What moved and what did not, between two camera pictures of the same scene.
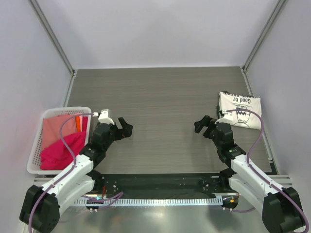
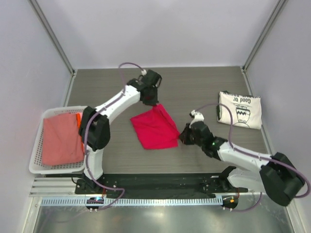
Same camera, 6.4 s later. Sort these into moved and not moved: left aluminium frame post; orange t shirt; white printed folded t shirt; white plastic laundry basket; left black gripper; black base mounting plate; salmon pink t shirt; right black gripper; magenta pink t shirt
Moved: left black gripper; magenta pink t shirt; right black gripper
Not moved: salmon pink t shirt; white printed folded t shirt; white plastic laundry basket; left aluminium frame post; orange t shirt; black base mounting plate
